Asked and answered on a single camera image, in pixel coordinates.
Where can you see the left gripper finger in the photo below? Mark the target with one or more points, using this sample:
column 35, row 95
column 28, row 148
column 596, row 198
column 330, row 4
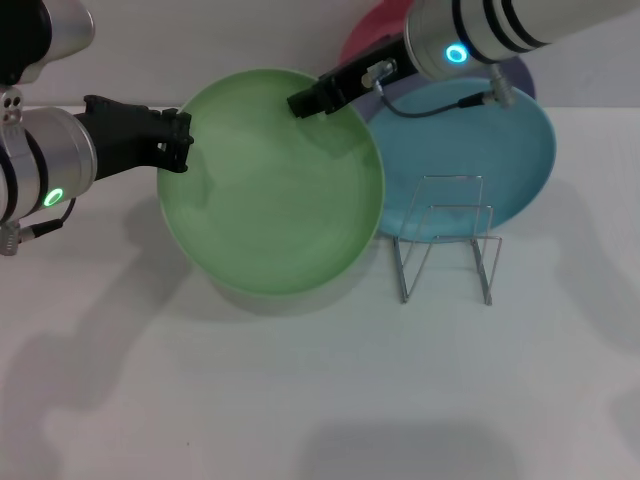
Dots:
column 175, row 130

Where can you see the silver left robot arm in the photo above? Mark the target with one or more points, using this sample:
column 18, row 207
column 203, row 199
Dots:
column 50, row 145

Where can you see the green plastic plate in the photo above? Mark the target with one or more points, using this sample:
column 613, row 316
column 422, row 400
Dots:
column 270, row 200

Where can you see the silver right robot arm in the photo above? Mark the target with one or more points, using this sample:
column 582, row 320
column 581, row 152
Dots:
column 500, row 25

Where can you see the red plastic plate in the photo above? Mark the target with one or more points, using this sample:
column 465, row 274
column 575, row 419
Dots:
column 370, row 30

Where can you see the blue plastic plate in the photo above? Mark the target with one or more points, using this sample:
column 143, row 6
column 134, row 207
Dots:
column 450, row 150

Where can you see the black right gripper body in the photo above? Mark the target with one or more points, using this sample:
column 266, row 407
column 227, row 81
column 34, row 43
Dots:
column 355, row 70

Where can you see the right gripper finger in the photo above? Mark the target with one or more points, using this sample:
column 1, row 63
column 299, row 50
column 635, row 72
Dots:
column 315, row 100

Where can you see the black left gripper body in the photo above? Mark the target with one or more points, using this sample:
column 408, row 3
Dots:
column 120, row 135

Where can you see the purple plastic plate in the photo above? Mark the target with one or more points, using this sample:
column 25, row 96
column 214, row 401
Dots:
column 369, row 102

